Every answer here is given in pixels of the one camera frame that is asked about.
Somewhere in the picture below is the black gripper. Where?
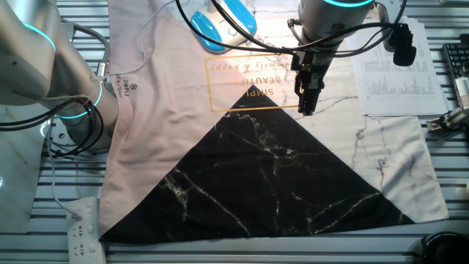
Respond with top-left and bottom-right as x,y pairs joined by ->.
291,46 -> 330,117

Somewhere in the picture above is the blue and white desk lamp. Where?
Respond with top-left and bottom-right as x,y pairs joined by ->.
189,0 -> 258,54

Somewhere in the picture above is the pink black marble tablecloth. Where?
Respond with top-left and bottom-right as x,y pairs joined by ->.
97,0 -> 450,245

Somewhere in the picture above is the printed paper sheet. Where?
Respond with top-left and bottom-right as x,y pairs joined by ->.
344,14 -> 448,118

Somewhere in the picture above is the small metal clamp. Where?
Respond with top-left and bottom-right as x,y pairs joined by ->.
426,108 -> 469,133

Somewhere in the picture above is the black keyboard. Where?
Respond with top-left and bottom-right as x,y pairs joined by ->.
441,43 -> 469,80

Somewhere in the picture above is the black round stand base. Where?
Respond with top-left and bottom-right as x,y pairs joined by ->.
420,230 -> 469,264

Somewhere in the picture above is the white power strip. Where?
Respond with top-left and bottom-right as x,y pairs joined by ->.
65,196 -> 107,264

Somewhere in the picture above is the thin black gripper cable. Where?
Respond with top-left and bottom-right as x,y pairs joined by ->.
174,0 -> 407,59

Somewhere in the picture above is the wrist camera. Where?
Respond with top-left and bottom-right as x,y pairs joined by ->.
388,22 -> 418,67

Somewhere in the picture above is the thin white cable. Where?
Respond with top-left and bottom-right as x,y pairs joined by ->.
45,0 -> 177,221

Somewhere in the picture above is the thick grey cable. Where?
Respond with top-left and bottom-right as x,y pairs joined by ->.
62,20 -> 111,80

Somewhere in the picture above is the thick black cable loop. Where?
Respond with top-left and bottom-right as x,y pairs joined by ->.
0,95 -> 106,158

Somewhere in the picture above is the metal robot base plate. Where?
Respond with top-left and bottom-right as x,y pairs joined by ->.
45,117 -> 113,157

